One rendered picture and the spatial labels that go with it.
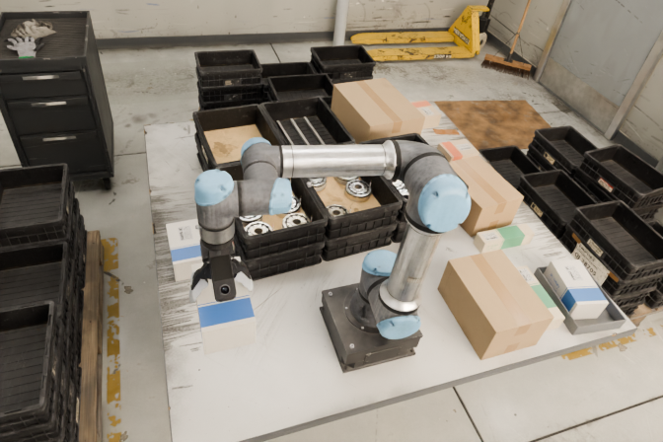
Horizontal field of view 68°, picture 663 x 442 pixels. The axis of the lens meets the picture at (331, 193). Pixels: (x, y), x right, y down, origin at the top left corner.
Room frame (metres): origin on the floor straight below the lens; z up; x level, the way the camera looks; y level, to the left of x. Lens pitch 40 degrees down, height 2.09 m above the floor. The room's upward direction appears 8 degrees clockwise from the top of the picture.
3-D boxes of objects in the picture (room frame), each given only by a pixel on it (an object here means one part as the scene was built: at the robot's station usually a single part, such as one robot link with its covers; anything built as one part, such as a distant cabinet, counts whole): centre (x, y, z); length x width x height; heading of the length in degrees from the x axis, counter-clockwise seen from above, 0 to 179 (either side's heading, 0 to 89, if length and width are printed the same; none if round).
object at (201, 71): (2.96, 0.79, 0.37); 0.40 x 0.30 x 0.45; 114
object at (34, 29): (2.46, 1.72, 0.88); 0.29 x 0.22 x 0.03; 24
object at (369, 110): (2.15, -0.16, 0.80); 0.40 x 0.30 x 0.20; 30
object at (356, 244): (1.47, -0.04, 0.76); 0.40 x 0.30 x 0.12; 29
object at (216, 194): (0.74, 0.23, 1.41); 0.09 x 0.08 x 0.11; 107
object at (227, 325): (0.72, 0.22, 1.09); 0.20 x 0.12 x 0.09; 24
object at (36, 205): (1.48, 1.29, 0.37); 0.40 x 0.30 x 0.45; 24
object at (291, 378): (1.54, -0.10, 0.35); 1.60 x 1.60 x 0.70; 24
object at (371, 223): (1.47, -0.04, 0.87); 0.40 x 0.30 x 0.11; 29
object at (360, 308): (0.98, -0.18, 0.85); 0.15 x 0.15 x 0.10
